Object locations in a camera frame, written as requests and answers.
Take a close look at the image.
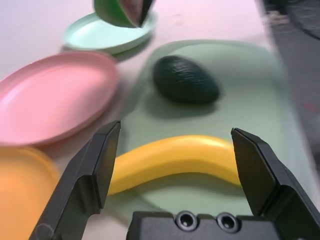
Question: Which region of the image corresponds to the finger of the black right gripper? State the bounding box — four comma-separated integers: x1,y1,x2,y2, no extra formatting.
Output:
138,0,155,28

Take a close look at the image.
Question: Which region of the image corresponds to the toy watermelon slice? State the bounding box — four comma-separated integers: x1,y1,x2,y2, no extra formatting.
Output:
93,0,155,29

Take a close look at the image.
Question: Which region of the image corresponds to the yellow toy banana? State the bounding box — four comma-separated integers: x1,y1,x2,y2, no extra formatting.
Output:
107,134,243,197

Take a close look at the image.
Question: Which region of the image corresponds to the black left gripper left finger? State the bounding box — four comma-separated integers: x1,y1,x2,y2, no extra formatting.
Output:
28,119,122,240

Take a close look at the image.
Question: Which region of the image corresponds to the dark green toy avocado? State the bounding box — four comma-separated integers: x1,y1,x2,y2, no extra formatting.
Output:
152,55,221,106

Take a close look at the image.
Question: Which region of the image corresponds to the yellow round plate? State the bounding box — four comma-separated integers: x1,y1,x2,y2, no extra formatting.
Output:
0,146,61,240

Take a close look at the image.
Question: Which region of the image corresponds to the pink round plate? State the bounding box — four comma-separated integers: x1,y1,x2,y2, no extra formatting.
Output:
0,51,120,148

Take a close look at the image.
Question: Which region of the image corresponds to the light green round plate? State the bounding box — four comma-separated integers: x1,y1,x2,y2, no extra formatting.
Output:
62,11,159,56

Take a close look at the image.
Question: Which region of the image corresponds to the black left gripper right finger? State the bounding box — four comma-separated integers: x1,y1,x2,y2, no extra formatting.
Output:
230,127,320,240

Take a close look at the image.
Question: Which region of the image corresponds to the light green cutting mat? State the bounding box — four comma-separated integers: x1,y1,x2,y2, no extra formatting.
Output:
117,39,313,221

